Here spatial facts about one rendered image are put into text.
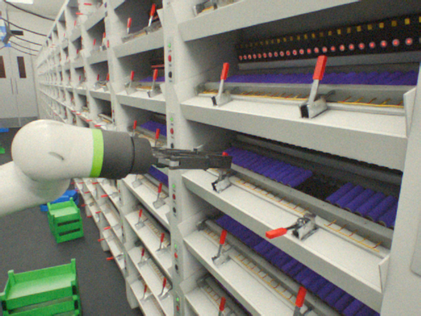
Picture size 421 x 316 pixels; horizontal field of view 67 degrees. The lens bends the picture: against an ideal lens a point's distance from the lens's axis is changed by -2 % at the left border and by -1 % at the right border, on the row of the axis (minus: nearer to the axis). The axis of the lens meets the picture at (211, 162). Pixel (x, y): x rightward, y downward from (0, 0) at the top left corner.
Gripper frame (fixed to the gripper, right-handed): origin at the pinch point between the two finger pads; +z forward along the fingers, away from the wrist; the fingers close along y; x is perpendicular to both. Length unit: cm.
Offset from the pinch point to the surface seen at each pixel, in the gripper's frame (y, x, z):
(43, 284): -96, -85, -26
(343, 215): 31.2, -2.1, 6.2
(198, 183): -8.0, -7.8, 1.3
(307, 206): 23.5, -3.2, 6.4
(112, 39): -88, 35, -6
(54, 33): -368, 70, -10
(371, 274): 39.8, -7.1, 2.4
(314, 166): 16.0, 2.8, 14.8
